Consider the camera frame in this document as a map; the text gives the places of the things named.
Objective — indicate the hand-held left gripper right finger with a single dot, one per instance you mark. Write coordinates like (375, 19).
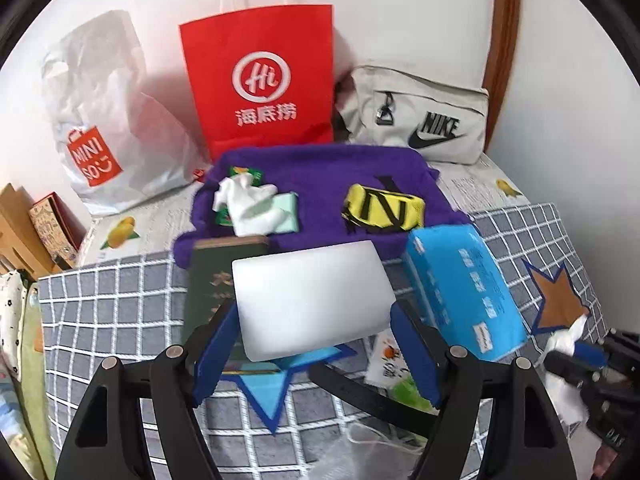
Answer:
(417, 360)

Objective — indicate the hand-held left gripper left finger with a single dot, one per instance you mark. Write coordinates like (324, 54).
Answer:
(215, 355)

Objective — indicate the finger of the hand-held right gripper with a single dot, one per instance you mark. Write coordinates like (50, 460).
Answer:
(622, 340)
(575, 367)

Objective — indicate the small snack packet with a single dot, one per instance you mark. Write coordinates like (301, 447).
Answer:
(387, 360)

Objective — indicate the white tissue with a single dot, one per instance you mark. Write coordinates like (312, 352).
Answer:
(247, 207)
(562, 400)

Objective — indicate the blue tissue pack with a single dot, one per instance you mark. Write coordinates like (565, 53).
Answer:
(460, 290)

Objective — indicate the white sponge block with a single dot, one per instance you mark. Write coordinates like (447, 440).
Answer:
(310, 300)

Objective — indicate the yellow black mesh bag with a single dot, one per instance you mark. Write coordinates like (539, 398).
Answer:
(385, 205)

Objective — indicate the green tissue packet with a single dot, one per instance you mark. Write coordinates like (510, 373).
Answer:
(247, 174)

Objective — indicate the dark green tea tin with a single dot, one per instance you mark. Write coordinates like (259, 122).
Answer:
(210, 280)

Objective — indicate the grey checked blanket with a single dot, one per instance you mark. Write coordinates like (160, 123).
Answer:
(115, 310)

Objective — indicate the printed bed sheet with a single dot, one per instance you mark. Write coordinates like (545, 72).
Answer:
(145, 230)

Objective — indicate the pale green cloth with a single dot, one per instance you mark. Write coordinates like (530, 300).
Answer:
(37, 385)

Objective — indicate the purple towel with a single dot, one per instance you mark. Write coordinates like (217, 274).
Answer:
(320, 180)

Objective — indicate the polka dot pillow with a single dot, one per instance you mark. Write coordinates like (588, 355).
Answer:
(10, 325)

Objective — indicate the patterned cardboard box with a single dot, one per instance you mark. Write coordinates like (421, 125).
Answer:
(52, 225)

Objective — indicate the striped pastel cloth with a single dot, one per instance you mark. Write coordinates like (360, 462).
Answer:
(12, 435)

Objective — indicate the white plastic shopping bag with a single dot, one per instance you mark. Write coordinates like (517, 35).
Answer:
(115, 125)

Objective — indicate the grey waist bag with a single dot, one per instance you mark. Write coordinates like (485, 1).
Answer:
(425, 105)

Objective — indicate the red paper bag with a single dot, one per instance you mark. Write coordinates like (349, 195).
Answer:
(260, 60)

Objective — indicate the brown wooden door frame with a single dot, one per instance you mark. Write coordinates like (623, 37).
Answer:
(502, 50)

